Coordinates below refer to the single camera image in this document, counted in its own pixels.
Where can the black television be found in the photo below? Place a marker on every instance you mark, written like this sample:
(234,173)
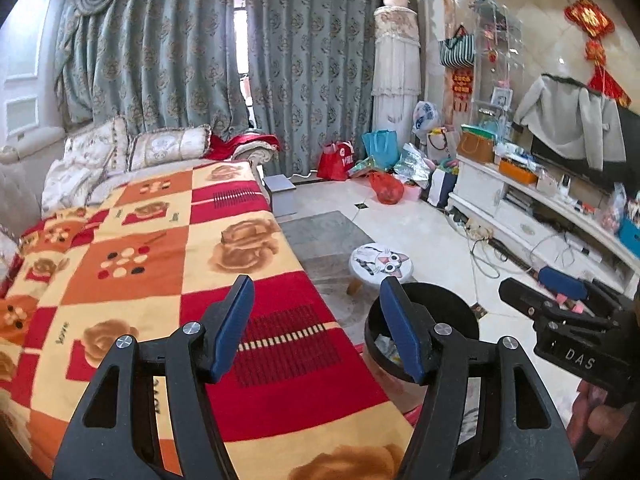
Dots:
(627,140)

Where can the green shiny packet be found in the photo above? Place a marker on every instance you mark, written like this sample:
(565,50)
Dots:
(362,166)

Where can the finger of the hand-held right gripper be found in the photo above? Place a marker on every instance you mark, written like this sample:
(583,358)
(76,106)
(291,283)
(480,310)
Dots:
(562,282)
(520,297)

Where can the red shopping bag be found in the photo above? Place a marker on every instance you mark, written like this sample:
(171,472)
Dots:
(335,162)

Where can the white power strip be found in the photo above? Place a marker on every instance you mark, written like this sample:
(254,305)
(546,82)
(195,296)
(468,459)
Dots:
(477,232)

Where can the white tv cabinet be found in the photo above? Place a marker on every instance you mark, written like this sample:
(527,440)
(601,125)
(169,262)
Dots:
(480,190)

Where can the black round trash bin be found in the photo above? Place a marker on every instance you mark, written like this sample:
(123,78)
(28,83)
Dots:
(450,307)

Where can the red satin cloth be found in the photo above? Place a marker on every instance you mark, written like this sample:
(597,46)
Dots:
(240,142)

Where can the crumpled white paper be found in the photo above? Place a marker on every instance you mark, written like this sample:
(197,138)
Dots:
(385,347)

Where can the grey floor mat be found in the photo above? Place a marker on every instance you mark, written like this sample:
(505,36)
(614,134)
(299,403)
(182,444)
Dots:
(320,245)

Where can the lace covered air conditioner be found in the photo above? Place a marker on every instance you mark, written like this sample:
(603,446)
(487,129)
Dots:
(397,70)

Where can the small pink wrapper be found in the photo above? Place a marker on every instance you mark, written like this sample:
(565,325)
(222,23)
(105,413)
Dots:
(575,306)

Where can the blue storage box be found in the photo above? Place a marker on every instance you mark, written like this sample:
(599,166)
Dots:
(630,230)

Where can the white blue printed plastic bag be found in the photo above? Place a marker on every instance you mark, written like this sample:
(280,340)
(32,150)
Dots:
(425,117)

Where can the person's right hand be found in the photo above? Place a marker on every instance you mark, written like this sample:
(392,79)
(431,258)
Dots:
(605,417)

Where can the small white photo frame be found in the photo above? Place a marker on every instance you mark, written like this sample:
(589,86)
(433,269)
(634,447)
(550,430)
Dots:
(501,97)

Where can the large red knot decoration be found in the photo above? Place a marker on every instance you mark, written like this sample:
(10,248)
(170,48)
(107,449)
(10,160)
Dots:
(595,20)

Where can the clear acrylic shelf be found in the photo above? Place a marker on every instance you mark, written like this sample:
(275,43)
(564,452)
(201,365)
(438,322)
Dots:
(495,35)

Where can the beaded white embroidered cushion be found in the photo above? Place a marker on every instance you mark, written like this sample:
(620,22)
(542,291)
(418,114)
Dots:
(7,250)

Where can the embroidered bolster cushion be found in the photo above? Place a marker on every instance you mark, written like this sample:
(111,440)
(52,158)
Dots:
(167,147)

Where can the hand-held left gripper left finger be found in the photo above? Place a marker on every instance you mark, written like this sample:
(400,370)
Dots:
(232,325)

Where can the red orange printed blanket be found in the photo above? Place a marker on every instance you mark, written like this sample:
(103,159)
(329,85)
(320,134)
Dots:
(150,260)

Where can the silvery foil bag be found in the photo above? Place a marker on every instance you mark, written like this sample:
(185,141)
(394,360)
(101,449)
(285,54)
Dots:
(412,165)

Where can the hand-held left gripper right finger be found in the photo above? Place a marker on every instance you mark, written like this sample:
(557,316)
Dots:
(400,330)

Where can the cat print round stool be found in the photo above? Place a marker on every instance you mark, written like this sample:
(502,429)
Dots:
(382,260)

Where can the dark blue white bag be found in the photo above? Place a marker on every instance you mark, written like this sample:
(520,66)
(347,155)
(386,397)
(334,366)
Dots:
(442,187)

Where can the green white striped tote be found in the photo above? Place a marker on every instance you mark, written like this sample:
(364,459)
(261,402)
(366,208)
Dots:
(457,52)

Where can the white yellow trimmed tote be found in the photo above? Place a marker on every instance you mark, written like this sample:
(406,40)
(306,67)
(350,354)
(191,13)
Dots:
(442,145)

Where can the grey coat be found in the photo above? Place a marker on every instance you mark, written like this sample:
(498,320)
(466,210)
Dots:
(570,120)

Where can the small red hanging decoration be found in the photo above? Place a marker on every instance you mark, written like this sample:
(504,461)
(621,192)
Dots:
(462,82)

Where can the orange box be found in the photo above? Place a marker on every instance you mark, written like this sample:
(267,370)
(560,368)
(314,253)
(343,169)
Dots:
(517,172)

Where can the square fringed embroidered cushion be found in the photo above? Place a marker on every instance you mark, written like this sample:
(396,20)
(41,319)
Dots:
(97,145)

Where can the grey-blue patterned curtain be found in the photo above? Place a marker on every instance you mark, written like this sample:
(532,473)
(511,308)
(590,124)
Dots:
(310,70)
(150,60)

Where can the blue shopping bag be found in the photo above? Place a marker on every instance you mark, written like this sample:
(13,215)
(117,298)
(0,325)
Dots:
(382,147)

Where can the knotted red plastic bag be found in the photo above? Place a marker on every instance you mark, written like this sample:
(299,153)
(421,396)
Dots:
(387,189)

